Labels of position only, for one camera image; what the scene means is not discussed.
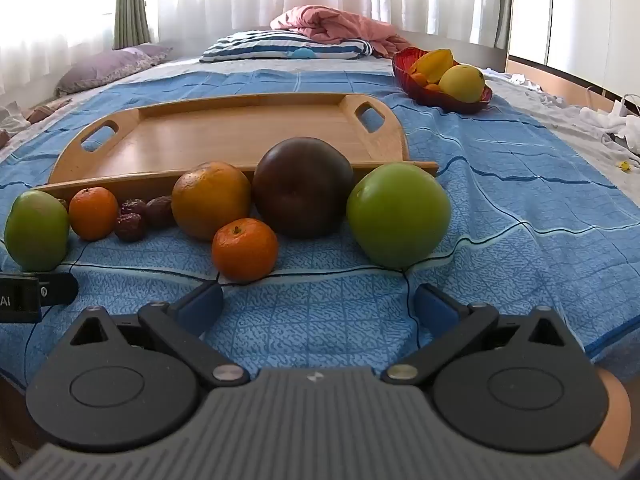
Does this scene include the large orange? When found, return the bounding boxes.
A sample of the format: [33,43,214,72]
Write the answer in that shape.
[171,161,252,242]

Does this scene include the white crumpled clothes pile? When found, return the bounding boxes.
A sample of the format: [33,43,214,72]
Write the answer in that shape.
[579,104,640,154]

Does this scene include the white wardrobe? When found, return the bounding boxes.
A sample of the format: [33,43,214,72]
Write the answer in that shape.
[506,0,640,102]

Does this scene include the small green apple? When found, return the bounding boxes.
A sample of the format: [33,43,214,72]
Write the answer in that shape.
[4,190,71,272]

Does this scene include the red glass bowl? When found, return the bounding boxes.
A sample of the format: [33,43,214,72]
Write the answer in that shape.
[392,46,493,114]

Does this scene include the wooden tray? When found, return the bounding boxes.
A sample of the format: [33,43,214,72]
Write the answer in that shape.
[32,92,440,202]

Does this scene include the pink cloth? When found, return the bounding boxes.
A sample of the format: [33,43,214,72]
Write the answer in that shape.
[25,99,74,124]

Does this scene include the pink blanket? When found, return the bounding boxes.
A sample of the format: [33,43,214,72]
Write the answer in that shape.
[271,6,414,59]

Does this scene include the small white crumpled cloth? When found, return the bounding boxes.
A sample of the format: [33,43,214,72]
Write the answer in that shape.
[500,72,544,92]

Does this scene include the yellow pear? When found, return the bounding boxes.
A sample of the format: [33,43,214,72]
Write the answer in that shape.
[439,64,487,104]

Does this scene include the purple pillow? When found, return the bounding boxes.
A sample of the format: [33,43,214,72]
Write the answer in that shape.
[55,45,174,97]

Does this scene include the dark purple plum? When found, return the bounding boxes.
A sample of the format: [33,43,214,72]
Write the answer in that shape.
[251,137,355,240]

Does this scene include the yellow star fruit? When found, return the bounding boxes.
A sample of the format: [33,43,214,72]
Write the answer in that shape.
[410,49,455,85]

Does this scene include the grey green curtain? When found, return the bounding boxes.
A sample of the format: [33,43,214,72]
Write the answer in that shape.
[113,0,152,52]

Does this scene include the blue patterned bedsheet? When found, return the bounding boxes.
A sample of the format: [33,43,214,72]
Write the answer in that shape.
[0,67,640,396]

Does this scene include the large green apple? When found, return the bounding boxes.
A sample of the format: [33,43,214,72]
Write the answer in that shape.
[346,162,451,269]

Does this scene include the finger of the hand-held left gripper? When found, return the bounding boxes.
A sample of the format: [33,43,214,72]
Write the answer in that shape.
[38,272,80,307]

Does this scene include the blue white striped pillow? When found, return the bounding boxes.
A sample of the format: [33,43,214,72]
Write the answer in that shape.
[200,30,374,63]

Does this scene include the small tangerine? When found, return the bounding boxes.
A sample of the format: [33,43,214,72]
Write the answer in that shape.
[68,186,120,242]
[211,218,279,282]

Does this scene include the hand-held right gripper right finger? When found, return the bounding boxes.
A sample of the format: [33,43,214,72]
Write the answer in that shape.
[381,283,573,387]

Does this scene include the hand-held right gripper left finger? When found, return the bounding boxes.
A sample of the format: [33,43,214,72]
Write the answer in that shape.
[69,281,252,390]

